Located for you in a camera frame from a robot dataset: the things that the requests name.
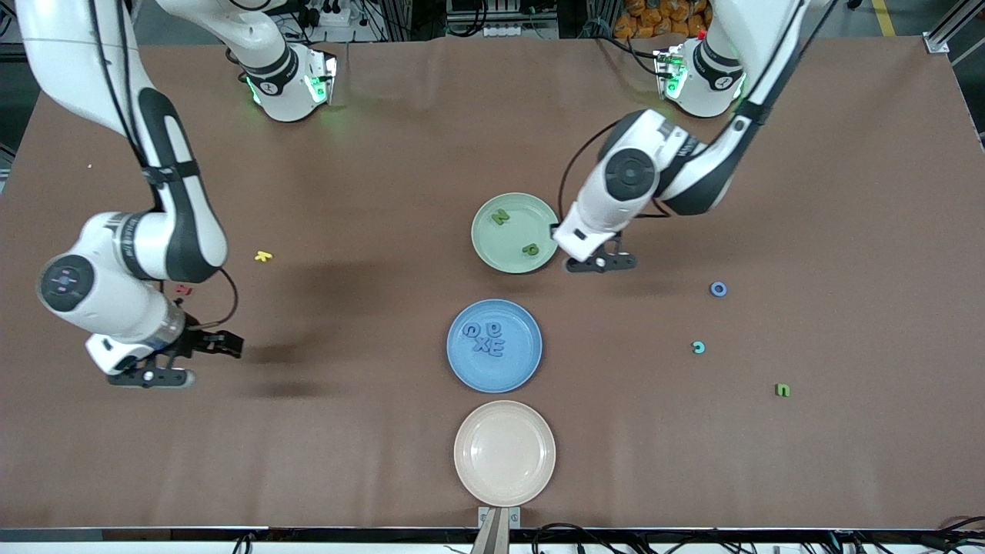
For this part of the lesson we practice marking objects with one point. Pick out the green foam letter P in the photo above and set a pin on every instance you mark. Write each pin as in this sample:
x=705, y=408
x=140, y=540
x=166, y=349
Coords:
x=529, y=249

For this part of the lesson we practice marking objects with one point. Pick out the light green plate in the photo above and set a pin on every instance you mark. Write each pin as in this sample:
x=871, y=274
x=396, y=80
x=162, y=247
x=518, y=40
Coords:
x=512, y=238

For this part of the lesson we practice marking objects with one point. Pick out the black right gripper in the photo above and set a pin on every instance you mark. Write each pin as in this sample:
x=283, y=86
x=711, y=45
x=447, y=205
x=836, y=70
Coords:
x=193, y=342

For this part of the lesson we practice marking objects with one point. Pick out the orange mesh bag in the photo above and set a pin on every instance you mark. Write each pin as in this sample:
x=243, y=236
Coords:
x=654, y=15

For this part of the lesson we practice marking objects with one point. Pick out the blue foam letter O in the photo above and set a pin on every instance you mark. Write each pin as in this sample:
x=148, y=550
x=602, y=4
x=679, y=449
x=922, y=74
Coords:
x=712, y=289

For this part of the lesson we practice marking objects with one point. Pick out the green foam letter N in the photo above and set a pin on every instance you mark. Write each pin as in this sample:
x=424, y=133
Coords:
x=500, y=218

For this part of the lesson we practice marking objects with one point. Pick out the grey metal bracket post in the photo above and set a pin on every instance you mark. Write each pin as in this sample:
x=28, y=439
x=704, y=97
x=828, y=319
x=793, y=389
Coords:
x=499, y=517

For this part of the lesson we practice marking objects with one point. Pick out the beige plate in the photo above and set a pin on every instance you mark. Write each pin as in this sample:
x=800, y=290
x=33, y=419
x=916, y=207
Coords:
x=504, y=453

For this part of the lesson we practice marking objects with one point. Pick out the aluminium frame bar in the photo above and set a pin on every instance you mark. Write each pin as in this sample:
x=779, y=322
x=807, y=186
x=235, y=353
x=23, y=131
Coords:
x=936, y=43

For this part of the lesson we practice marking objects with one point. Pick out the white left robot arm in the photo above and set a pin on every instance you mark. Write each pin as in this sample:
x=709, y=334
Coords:
x=692, y=177

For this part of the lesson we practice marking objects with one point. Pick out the power strip with black plugs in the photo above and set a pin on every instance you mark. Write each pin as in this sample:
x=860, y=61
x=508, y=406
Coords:
x=327, y=14

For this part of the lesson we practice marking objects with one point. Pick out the yellow foam letter k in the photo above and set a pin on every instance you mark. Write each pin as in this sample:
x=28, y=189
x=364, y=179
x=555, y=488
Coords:
x=263, y=256

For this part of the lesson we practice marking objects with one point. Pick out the brown table cover sheet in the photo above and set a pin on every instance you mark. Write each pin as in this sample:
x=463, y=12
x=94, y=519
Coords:
x=385, y=462

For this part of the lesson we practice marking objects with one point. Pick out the blue foam letter c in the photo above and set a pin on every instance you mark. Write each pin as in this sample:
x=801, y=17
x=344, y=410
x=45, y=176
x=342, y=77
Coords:
x=463, y=332

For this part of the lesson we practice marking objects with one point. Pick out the blue foam letter x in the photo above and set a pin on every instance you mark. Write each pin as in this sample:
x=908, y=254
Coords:
x=479, y=345

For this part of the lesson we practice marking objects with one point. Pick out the white power strip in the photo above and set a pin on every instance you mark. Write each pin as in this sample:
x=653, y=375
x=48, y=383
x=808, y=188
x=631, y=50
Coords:
x=511, y=31

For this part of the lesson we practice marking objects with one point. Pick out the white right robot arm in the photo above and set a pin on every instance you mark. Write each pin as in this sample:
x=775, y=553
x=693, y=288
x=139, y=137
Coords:
x=92, y=85

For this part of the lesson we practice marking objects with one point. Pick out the blue plate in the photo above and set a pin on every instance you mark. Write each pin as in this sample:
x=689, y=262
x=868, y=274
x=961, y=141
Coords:
x=508, y=373

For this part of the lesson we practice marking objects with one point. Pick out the blue foam letter m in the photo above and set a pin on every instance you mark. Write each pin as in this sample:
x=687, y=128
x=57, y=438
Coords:
x=491, y=349

